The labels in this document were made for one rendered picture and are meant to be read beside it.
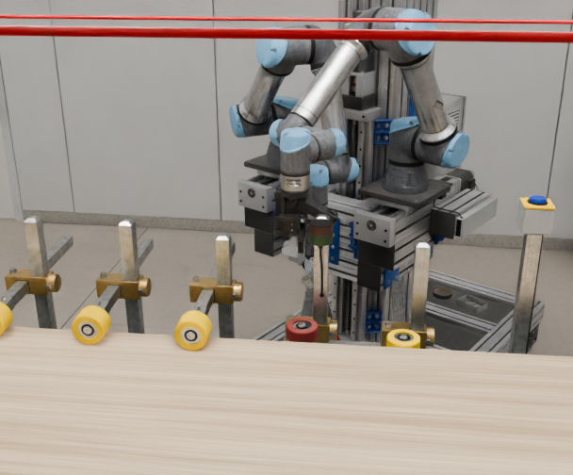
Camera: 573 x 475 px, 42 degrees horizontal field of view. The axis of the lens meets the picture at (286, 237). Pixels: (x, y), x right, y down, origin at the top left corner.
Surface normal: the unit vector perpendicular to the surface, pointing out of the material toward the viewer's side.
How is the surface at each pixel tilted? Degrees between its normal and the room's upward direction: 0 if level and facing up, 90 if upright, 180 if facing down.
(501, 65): 90
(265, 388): 0
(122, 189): 90
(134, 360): 0
